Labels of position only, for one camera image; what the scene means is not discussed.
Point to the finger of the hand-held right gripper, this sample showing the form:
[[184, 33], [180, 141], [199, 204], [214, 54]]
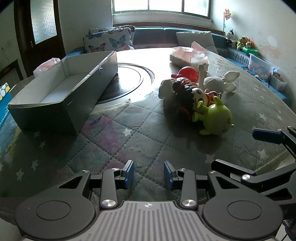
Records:
[[266, 135], [231, 168]]

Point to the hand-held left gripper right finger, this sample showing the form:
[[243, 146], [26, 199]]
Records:
[[167, 175]]

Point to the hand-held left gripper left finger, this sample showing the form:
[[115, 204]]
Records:
[[130, 173]]

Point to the green alien toy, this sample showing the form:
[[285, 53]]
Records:
[[217, 118]]

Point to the white rabbit plush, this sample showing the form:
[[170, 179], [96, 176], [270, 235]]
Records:
[[217, 83]]

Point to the black-haired cartoon doll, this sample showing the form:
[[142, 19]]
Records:
[[196, 97]]

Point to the small white plush toy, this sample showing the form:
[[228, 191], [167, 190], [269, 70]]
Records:
[[166, 89]]

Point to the long grey cardboard box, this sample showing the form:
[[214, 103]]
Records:
[[64, 111]]

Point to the red pig toy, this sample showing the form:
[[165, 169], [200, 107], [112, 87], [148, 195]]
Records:
[[188, 73]]

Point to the quilted star table cover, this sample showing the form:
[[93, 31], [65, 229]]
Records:
[[138, 139]]

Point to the small white storage box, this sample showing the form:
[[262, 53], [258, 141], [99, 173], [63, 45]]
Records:
[[277, 82]]

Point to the clear plastic storage box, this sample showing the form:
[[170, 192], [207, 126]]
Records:
[[261, 66]]

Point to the green plastic bowl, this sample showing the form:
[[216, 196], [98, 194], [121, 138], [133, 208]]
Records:
[[251, 50]]

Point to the orange plush tiger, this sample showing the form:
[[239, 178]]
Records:
[[249, 43]]

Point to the round patterned mat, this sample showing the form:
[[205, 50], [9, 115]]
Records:
[[129, 78]]

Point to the yellow plush bear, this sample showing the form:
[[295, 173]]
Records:
[[241, 42]]

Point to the black and white plush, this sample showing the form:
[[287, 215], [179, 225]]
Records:
[[230, 34]]

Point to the pink tissue pack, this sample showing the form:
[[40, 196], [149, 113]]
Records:
[[182, 55]]

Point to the white pillow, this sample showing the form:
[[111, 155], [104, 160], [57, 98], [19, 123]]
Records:
[[196, 38]]

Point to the colourful pinwheel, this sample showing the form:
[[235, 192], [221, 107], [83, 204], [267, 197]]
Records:
[[227, 14]]

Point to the butterfly print pillow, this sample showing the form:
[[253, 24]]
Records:
[[101, 29], [108, 40]]

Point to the pink plastic bag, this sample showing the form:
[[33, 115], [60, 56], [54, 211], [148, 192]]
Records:
[[46, 64]]

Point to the blue-green sofa bench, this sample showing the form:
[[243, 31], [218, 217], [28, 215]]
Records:
[[152, 34]]

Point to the blue dotted box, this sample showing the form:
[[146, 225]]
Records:
[[3, 109]]

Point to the dark wooden door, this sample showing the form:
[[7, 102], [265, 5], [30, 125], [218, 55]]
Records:
[[25, 53]]

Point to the window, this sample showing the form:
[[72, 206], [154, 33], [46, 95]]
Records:
[[161, 7]]

